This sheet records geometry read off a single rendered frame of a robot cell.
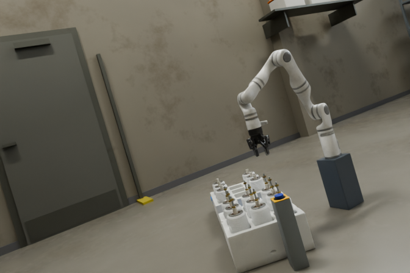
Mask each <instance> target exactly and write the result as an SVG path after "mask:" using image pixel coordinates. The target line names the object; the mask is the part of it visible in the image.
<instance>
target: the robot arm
mask: <svg viewBox="0 0 410 273"><path fill-rule="evenodd" d="M278 66H283V67H284V68H285V69H286V71H287V72H288V74H289V77H290V86H291V87H292V89H293V91H294V92H295V93H296V95H297V96H298V97H299V99H300V101H301V102H302V103H303V105H304V107H305V109H306V111H307V113H308V114H309V116H310V117H311V118H312V119H313V120H318V119H322V123H321V124H320V125H319V126H317V127H316V129H317V133H318V137H319V139H320V143H321V146H322V149H323V153H324V156H325V159H332V158H337V157H340V156H341V155H342V153H341V150H340V146H339V142H338V140H337V139H336V136H335V133H334V130H333V125H332V120H331V115H330V112H329V108H328V106H327V105H326V104H325V103H321V104H316V105H314V104H313V103H312V102H311V100H310V95H311V86H310V85H309V83H308V82H307V80H306V79H305V77H304V76H303V74H302V73H301V71H300V69H299V68H298V66H297V64H296V62H295V60H294V58H293V56H292V55H291V53H290V52H289V51H288V50H286V49H281V50H277V51H274V52H272V54H271V55H270V56H269V58H268V60H267V62H266V63H265V65H264V66H263V68H262V69H261V70H260V72H259V73H258V74H257V76H256V77H255V78H254V79H253V80H252V81H251V82H250V84H249V86H248V88H247V89H246V90H245V91H243V92H241V93H239V94H238V96H237V102H238V104H239V106H240V108H241V110H242V112H243V115H244V118H245V121H246V127H247V129H248V133H249V136H250V137H251V138H249V139H247V140H246V141H247V143H248V145H249V148H250V149H252V150H253V151H254V154H255V156H256V157H258V156H259V153H258V150H257V145H258V144H261V146H263V147H264V151H265V154H266V155H269V153H270V152H269V149H268V147H269V146H270V145H271V144H270V138H269V135H263V133H262V132H263V131H262V127H261V126H263V125H265V124H268V122H267V120H266V121H261V122H260V120H259V118H258V116H257V112H256V109H255V108H253V107H252V105H251V102H253V101H254V99H255V98H256V96H257V94H258V92H260V91H261V89H262V88H263V87H264V86H265V84H266V83H267V81H268V78H269V76H270V74H271V72H272V71H273V70H274V69H275V68H277V67H278Z"/></svg>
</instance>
